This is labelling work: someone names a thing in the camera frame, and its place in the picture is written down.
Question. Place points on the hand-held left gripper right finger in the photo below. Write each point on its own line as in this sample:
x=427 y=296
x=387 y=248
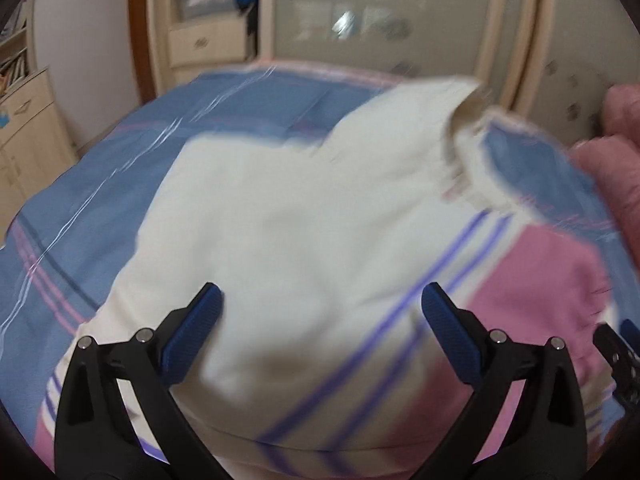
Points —
x=447 y=335

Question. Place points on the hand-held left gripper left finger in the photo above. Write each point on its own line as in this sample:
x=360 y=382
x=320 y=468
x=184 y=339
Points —
x=192 y=332

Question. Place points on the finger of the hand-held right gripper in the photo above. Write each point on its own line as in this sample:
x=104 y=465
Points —
x=617 y=355

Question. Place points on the white and pink hooded jacket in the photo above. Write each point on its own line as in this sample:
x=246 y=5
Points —
x=300 y=220

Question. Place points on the pink rolled quilt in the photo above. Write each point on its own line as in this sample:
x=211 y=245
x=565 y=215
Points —
x=615 y=185

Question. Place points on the blue plaid bed sheet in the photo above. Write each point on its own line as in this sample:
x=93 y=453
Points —
x=125 y=160

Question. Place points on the light wooden cabinet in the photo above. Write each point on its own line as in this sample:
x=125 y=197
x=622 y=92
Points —
x=30 y=140

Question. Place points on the beige wardrobe drawer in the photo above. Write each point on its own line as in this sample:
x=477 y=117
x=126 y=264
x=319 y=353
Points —
x=205 y=42

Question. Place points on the brown wooden door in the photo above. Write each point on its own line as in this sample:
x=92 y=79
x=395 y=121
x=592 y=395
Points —
x=142 y=35

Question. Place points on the beige wooden wardrobe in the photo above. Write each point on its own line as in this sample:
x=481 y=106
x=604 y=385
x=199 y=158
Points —
x=510 y=35

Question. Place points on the frosted glass sliding door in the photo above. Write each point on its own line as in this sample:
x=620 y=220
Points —
x=570 y=35
x=380 y=15

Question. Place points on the bookshelf with books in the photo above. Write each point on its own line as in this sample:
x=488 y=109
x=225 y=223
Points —
x=12 y=55

